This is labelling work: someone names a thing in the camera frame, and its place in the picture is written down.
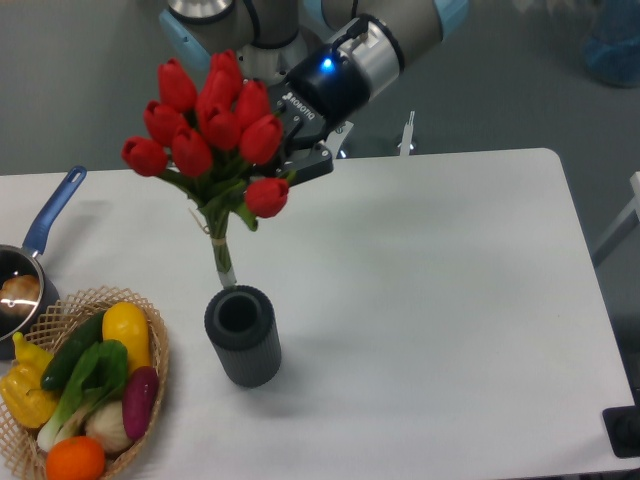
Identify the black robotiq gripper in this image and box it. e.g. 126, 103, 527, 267
243, 45, 370, 186

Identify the red tulip bouquet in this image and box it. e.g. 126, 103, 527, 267
121, 50, 290, 288

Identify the dark grey ribbed vase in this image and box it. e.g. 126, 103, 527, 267
204, 285, 282, 388

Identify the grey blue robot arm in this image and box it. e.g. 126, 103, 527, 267
159, 0, 469, 183

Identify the yellow squash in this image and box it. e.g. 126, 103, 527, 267
102, 302, 151, 375

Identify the purple sweet potato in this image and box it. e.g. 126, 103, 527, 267
122, 366, 159, 441

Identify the green bok choy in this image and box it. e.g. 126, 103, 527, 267
37, 340, 128, 452

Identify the brown bread roll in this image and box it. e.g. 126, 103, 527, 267
1, 275, 40, 319

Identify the green cucumber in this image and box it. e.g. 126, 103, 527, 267
40, 310, 106, 391

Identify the blue plastic bag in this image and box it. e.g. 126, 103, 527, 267
581, 0, 639, 88

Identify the beige garlic bulb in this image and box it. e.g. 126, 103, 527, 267
85, 400, 133, 455

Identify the yellow bell pepper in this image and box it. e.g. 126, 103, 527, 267
1, 332, 59, 429

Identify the orange fruit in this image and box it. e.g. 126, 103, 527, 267
45, 436, 106, 480

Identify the woven wicker basket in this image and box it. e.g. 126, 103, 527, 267
0, 285, 171, 480

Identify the black device at table edge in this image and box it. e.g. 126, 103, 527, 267
602, 406, 639, 458

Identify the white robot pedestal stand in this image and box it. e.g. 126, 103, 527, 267
234, 42, 417, 160

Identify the blue handled saucepan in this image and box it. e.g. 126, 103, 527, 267
1, 166, 87, 361

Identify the white table leg frame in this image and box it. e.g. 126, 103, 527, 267
591, 171, 639, 268

